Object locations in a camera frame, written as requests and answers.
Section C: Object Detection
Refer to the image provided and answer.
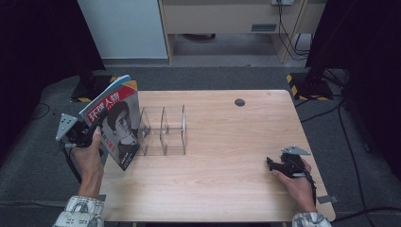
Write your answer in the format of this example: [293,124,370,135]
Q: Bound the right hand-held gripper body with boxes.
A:
[276,145,312,179]

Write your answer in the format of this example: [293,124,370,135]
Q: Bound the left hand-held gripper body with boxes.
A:
[55,113,97,149]

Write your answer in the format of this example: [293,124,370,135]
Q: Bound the magazine with portrait cover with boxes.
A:
[78,74,142,172]

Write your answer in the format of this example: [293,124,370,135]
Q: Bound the clear acrylic file rack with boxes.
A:
[137,104,188,157]

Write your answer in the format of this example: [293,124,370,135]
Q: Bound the person's right hand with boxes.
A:
[271,157,317,207]

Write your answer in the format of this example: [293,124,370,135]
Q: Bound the person's left hand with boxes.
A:
[70,126,106,188]

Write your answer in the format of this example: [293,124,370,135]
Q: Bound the black stand with striped base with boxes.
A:
[70,62,120,103]
[286,0,360,102]

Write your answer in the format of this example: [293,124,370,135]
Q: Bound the grey tape strip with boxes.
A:
[316,195,339,205]

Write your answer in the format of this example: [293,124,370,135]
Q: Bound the dark curtain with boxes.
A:
[0,0,106,160]
[305,0,401,182]

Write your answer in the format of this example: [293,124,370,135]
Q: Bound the white cabinet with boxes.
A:
[77,0,168,61]

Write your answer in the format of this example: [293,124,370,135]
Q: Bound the light wooden desk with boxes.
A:
[157,0,327,65]

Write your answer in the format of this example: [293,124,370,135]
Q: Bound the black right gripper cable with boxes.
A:
[292,159,318,206]

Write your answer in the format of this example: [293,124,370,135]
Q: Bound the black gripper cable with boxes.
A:
[292,159,318,206]
[60,142,82,184]

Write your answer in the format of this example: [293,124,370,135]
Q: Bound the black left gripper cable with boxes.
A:
[60,142,82,184]

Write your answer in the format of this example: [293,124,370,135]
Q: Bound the thin black floor cable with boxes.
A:
[30,102,51,121]

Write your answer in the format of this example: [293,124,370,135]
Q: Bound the short black floor cable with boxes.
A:
[300,105,341,124]

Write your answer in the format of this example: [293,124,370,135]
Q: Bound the long black floor cable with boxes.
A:
[330,99,401,223]

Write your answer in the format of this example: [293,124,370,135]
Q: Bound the black hanging cables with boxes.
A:
[276,0,315,61]

